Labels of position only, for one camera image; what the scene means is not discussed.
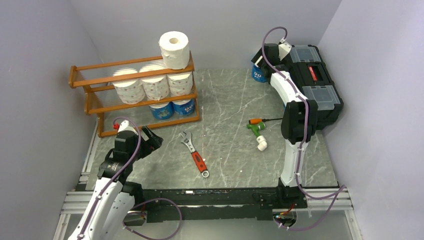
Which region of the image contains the red handled adjustable wrench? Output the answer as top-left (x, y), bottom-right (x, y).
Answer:
top-left (180, 130), bottom-right (210, 178)

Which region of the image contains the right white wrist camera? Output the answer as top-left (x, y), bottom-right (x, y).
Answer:
top-left (278, 42), bottom-right (292, 61)

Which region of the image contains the blue roll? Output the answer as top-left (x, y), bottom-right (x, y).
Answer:
top-left (149, 102), bottom-right (174, 120)
top-left (251, 64), bottom-right (267, 83)
top-left (172, 98), bottom-right (195, 116)

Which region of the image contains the dotted white roll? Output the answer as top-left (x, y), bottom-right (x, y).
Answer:
top-left (140, 74), bottom-right (170, 101)
top-left (112, 78), bottom-right (146, 105)
top-left (167, 72), bottom-right (193, 97)

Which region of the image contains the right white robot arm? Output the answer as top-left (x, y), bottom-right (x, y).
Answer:
top-left (251, 43), bottom-right (318, 188)

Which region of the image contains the dotted white roll front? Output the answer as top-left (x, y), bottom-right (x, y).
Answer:
top-left (140, 74), bottom-right (170, 101)

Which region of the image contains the orange wooden shelf rack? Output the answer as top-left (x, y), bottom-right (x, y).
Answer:
top-left (68, 56), bottom-right (198, 138)

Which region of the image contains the black plastic toolbox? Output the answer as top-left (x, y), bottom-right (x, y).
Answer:
top-left (280, 44), bottom-right (344, 131)

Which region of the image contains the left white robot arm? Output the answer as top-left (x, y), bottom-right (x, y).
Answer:
top-left (69, 121), bottom-right (163, 240)

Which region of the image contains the orange handled screwdriver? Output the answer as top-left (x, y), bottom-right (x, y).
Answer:
top-left (248, 118), bottom-right (283, 125)

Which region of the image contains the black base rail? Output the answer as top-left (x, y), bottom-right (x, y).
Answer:
top-left (130, 186), bottom-right (308, 223)

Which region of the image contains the plain white paper roll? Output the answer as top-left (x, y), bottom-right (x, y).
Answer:
top-left (158, 31), bottom-right (190, 70)

